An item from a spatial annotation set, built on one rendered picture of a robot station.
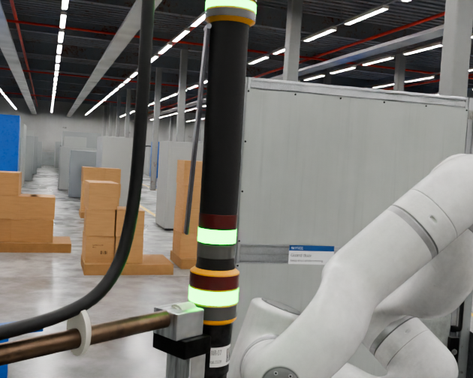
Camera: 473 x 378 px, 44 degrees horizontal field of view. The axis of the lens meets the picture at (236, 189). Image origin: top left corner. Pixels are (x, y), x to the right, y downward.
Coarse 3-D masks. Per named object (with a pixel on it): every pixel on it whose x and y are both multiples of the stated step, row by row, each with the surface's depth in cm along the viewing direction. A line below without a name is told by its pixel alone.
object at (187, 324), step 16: (176, 320) 46; (192, 320) 47; (160, 336) 48; (176, 336) 46; (192, 336) 47; (208, 336) 48; (176, 352) 46; (192, 352) 46; (208, 352) 48; (176, 368) 48; (192, 368) 47
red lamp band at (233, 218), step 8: (200, 216) 50; (208, 216) 49; (216, 216) 49; (224, 216) 49; (232, 216) 49; (200, 224) 49; (208, 224) 49; (216, 224) 49; (224, 224) 49; (232, 224) 49
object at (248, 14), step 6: (210, 12) 48; (216, 12) 48; (222, 12) 47; (228, 12) 47; (234, 12) 47; (240, 12) 47; (246, 12) 48; (252, 12) 48; (204, 18) 49; (252, 18) 48
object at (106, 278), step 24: (144, 0) 42; (144, 24) 43; (144, 48) 43; (144, 72) 43; (144, 96) 43; (144, 120) 43; (144, 144) 43; (120, 240) 43; (120, 264) 42; (96, 288) 41; (48, 312) 39; (72, 312) 40; (0, 336) 36
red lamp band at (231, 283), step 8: (192, 280) 49; (200, 280) 49; (208, 280) 48; (216, 280) 48; (224, 280) 49; (232, 280) 49; (200, 288) 49; (208, 288) 48; (216, 288) 48; (224, 288) 49; (232, 288) 49
